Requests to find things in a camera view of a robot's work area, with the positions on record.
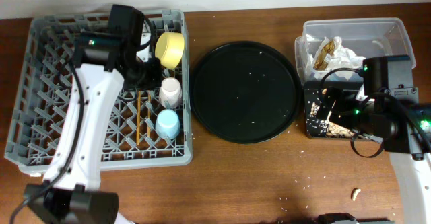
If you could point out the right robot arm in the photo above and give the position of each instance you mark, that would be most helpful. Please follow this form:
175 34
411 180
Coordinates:
390 111

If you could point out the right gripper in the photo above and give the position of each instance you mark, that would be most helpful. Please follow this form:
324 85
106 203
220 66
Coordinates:
338 112

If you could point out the fallen food piece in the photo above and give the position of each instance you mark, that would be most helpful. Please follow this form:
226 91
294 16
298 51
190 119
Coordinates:
355 193

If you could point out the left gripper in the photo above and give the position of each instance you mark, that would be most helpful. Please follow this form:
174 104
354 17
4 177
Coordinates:
155 66

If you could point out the yellow bowl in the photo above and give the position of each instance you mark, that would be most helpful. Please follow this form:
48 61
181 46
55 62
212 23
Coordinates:
170 47

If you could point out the black rectangular tray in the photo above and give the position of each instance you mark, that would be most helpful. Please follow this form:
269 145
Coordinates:
336 84

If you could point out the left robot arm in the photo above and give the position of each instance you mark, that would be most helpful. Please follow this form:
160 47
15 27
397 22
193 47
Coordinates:
103 64

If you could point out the clear plastic bin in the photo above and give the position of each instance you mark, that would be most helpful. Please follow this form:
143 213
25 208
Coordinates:
367 37

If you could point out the pink cup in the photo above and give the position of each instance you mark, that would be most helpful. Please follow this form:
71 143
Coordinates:
170 93

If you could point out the round black tray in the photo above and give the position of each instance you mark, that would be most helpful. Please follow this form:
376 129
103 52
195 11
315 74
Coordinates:
245 92

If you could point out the white napkin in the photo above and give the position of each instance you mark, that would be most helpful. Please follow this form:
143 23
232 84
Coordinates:
343 57

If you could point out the grey dishwasher rack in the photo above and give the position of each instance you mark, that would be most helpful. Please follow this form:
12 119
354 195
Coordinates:
43 95

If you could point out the food scraps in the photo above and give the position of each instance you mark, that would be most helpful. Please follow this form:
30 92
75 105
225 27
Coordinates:
317 128

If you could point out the blue cup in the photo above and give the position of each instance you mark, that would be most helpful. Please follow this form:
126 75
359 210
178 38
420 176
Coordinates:
168 124

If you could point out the wooden chopstick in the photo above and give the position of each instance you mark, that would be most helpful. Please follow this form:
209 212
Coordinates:
138 117
148 118

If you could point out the gold coffee stick wrapper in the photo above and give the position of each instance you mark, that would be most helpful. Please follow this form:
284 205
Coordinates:
320 63

